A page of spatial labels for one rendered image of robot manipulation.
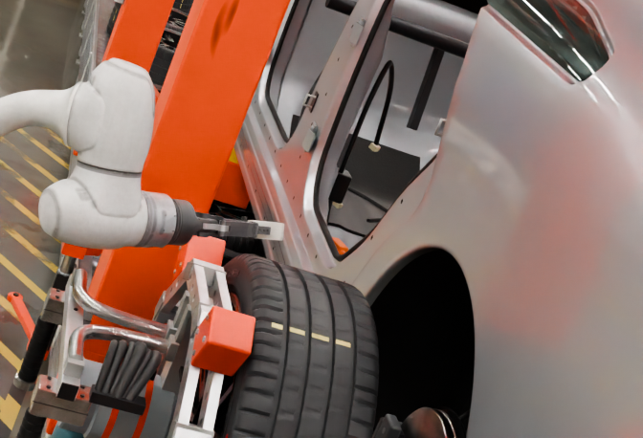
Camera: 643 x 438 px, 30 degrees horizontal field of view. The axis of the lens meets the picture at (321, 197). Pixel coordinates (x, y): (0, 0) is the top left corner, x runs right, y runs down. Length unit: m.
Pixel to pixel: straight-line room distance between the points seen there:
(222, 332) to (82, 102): 0.42
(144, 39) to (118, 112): 2.55
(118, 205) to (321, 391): 0.46
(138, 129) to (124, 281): 0.76
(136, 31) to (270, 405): 2.59
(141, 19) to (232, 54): 1.97
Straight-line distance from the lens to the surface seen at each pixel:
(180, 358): 2.15
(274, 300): 2.04
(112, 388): 1.97
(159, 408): 2.17
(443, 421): 2.29
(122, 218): 1.86
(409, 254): 2.38
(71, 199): 1.83
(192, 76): 2.40
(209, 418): 1.97
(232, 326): 1.93
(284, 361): 1.98
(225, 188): 4.54
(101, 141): 1.83
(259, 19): 2.39
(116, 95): 1.82
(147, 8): 4.34
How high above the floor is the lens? 1.90
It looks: 16 degrees down
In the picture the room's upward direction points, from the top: 23 degrees clockwise
